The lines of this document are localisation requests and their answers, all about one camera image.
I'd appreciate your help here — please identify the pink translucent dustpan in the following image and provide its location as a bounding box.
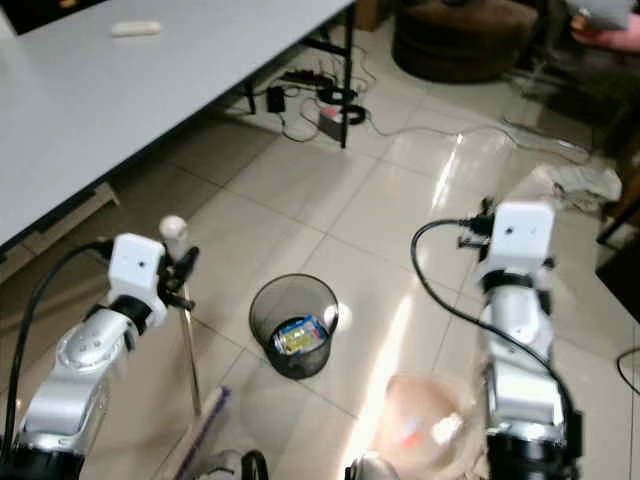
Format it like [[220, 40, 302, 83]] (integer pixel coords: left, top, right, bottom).
[[368, 370, 483, 480]]

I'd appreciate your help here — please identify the blue and yellow packet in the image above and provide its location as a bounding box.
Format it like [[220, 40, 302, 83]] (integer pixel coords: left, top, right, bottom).
[[271, 315, 330, 357]]

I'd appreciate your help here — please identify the grey table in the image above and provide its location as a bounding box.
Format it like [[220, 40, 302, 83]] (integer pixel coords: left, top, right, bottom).
[[0, 0, 357, 248]]

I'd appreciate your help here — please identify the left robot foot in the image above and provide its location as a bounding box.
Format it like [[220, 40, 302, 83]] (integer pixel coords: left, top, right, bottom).
[[203, 449, 270, 480]]

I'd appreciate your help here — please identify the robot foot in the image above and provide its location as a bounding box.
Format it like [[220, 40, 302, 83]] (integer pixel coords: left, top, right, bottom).
[[344, 454, 393, 480], [203, 449, 270, 480]]

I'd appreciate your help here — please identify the black metal table leg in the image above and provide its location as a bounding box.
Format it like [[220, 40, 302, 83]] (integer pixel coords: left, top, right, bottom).
[[304, 4, 356, 151]]

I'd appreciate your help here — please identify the small white oblong object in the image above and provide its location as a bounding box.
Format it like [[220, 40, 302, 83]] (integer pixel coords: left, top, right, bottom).
[[111, 20, 163, 39]]

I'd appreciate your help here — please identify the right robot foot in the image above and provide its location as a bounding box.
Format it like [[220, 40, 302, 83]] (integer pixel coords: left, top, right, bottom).
[[344, 454, 393, 480]]

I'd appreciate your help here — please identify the brown round pouf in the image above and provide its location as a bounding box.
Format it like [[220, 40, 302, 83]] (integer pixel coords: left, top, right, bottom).
[[391, 0, 540, 84]]

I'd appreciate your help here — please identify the crumpled white plastic bag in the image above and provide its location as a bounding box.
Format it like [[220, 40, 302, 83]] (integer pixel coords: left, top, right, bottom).
[[528, 164, 624, 212]]

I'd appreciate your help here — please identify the dark furniture piece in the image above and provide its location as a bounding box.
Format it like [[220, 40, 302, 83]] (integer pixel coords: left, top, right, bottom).
[[594, 150, 640, 327]]

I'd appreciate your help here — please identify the pink cushion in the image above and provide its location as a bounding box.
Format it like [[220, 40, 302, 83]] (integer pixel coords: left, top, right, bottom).
[[569, 20, 640, 54]]

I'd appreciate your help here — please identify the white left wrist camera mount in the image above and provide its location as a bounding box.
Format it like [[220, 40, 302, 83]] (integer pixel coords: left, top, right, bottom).
[[107, 232, 168, 322]]

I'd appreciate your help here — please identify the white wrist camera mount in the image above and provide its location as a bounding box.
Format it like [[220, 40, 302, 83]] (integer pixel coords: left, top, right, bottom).
[[484, 199, 558, 288], [107, 232, 168, 322]]

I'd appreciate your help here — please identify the black wire mesh waste bin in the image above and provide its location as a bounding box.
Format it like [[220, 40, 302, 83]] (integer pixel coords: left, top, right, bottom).
[[248, 272, 341, 382]]

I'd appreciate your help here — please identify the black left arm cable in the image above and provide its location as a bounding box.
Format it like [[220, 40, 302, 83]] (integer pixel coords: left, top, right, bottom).
[[2, 238, 115, 453]]

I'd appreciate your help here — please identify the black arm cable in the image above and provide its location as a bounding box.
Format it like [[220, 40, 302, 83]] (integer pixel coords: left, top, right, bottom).
[[409, 217, 583, 426], [2, 238, 115, 453]]

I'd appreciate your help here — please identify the black power strip with cables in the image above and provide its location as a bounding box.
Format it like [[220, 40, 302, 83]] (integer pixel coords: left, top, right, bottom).
[[282, 66, 368, 138]]

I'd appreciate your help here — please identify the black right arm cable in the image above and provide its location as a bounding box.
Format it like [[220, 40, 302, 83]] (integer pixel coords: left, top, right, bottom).
[[409, 217, 583, 426]]

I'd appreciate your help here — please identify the thin grey floor cable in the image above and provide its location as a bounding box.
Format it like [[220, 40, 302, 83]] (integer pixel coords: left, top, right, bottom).
[[365, 105, 593, 161]]

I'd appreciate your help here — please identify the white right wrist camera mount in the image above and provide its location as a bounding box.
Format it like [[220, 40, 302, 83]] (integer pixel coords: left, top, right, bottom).
[[484, 199, 558, 288]]

